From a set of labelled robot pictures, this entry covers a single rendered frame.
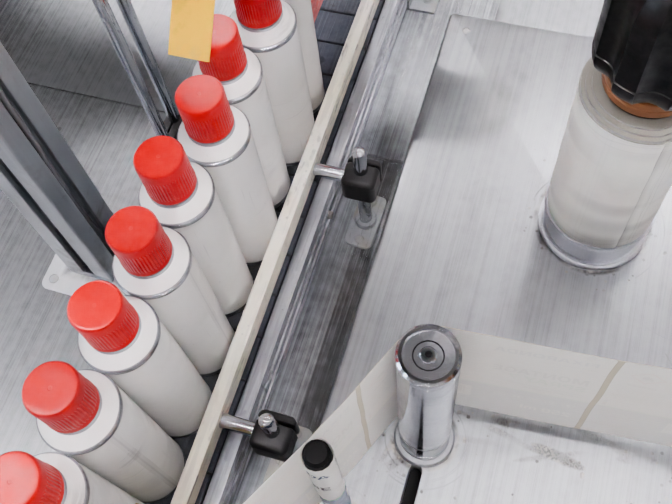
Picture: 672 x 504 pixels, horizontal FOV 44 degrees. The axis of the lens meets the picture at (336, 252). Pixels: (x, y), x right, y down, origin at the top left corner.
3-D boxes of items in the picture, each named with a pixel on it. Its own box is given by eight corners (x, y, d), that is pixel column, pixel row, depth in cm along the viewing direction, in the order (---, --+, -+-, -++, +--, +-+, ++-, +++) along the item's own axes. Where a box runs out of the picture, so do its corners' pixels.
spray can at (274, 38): (311, 170, 75) (278, 9, 57) (255, 162, 76) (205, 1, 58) (323, 123, 77) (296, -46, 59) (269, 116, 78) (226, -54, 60)
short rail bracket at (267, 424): (299, 481, 68) (278, 445, 57) (228, 459, 69) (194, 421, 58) (311, 443, 69) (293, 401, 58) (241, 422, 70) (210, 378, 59)
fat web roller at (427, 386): (446, 475, 62) (459, 403, 45) (387, 458, 63) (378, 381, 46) (460, 417, 64) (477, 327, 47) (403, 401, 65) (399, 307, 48)
